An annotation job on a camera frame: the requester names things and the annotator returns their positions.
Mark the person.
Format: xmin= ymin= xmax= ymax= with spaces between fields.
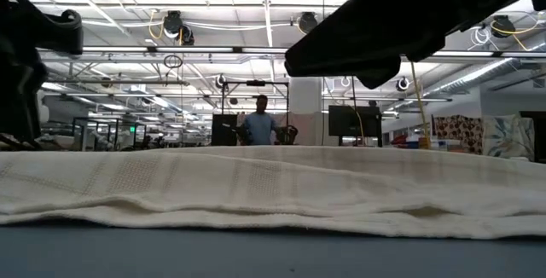
xmin=242 ymin=94 xmax=278 ymax=146

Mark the white towel with beige checks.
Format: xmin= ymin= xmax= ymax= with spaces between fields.
xmin=0 ymin=144 xmax=546 ymax=240

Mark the black overhead frame stand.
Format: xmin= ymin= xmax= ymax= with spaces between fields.
xmin=219 ymin=79 xmax=291 ymax=119

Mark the small black monitor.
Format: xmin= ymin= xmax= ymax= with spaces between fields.
xmin=212 ymin=113 xmax=239 ymax=147

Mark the yellow cable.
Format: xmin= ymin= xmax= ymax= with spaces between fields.
xmin=409 ymin=62 xmax=430 ymax=149

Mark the long ceiling light bar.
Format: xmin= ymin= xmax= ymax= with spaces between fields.
xmin=83 ymin=45 xmax=546 ymax=57

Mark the black shelving rack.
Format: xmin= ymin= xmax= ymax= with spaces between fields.
xmin=72 ymin=116 xmax=148 ymax=149

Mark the black cabinet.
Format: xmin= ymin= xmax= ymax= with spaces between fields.
xmin=520 ymin=110 xmax=546 ymax=164

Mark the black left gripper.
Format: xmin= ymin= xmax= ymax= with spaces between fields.
xmin=0 ymin=0 xmax=84 ymax=142

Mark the brown patterned cloth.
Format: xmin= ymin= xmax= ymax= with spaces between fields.
xmin=431 ymin=114 xmax=485 ymax=155

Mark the cluttered wooden table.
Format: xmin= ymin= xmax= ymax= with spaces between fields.
xmin=390 ymin=132 xmax=432 ymax=150

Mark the floral patterned cloth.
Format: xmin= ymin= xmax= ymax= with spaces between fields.
xmin=484 ymin=114 xmax=535 ymax=159

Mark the large black monitor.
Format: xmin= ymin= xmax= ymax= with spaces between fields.
xmin=328 ymin=105 xmax=383 ymax=148

